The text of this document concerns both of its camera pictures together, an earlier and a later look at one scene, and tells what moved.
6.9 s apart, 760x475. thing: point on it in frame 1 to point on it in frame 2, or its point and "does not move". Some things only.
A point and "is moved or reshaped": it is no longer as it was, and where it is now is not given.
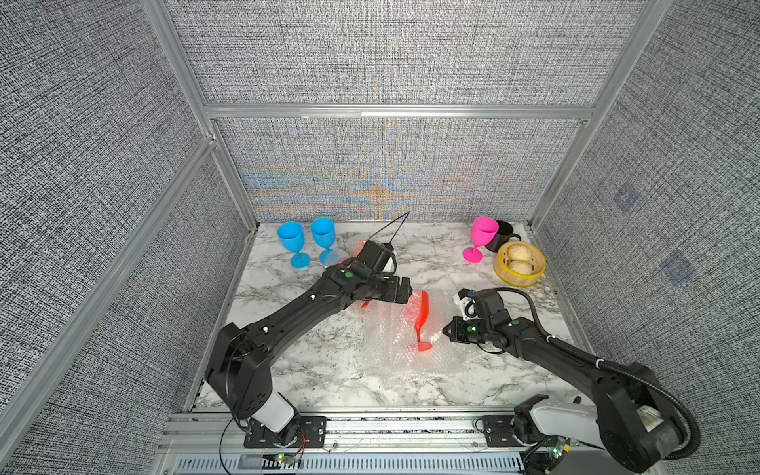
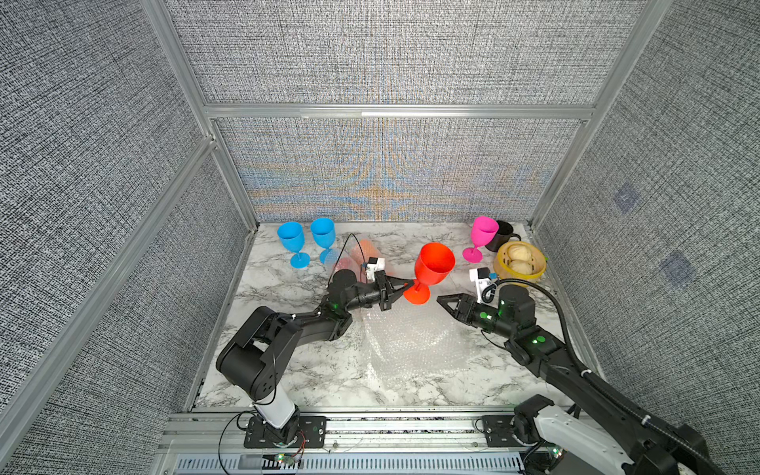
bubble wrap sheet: (408, 337) is moved or reshaped
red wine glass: (421, 319) to (433, 263)
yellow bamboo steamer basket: (520, 263) does not move
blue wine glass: (292, 236) does not move
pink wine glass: (483, 232) does not move
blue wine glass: (324, 232) does not move
